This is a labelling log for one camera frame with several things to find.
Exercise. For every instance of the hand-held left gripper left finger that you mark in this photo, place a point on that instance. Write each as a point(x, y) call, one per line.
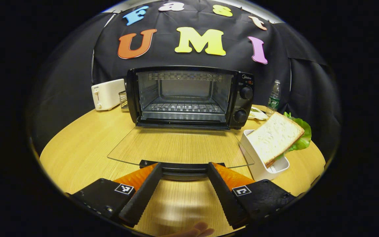
point(140, 200)

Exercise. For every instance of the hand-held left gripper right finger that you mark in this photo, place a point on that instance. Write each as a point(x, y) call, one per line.
point(229, 204)

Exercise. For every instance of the bread and lettuce sandwich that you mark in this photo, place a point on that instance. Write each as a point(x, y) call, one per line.
point(275, 136)

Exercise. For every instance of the black electric oven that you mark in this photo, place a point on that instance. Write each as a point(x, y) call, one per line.
point(242, 98)

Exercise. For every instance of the metal oven rack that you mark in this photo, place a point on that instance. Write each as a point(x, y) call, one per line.
point(183, 107)

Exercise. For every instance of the white plastic tray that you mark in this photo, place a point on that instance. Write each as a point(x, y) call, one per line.
point(257, 158)

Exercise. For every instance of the white divided snack plate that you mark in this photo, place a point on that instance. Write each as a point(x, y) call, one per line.
point(257, 113)

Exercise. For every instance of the white toaster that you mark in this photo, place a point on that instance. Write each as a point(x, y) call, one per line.
point(107, 93)

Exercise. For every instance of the clear water bottle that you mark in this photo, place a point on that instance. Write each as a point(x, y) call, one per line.
point(274, 98)

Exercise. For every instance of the black backdrop cloth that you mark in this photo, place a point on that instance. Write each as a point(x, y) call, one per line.
point(71, 59)

